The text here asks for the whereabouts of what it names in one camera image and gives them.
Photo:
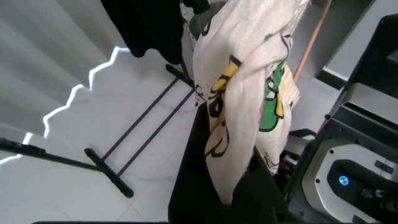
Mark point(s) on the cream printed garment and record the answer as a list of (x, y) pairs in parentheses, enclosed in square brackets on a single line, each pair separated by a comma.
[(245, 93)]

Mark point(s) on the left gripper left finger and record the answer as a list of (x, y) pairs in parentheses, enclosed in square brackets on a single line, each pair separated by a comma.
[(192, 186)]

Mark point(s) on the pink clothes hanger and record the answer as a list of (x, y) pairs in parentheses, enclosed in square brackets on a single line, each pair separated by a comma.
[(311, 40)]

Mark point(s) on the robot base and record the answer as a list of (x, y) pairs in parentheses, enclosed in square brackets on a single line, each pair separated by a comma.
[(357, 130)]

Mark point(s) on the black clothes rack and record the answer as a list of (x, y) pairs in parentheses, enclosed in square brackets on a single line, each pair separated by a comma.
[(109, 172)]

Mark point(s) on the white curtain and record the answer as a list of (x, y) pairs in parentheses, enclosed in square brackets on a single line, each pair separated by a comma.
[(40, 56)]

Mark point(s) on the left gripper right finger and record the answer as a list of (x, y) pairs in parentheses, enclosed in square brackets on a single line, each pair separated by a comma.
[(258, 199)]

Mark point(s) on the black garment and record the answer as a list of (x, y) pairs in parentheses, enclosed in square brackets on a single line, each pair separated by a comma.
[(149, 28)]

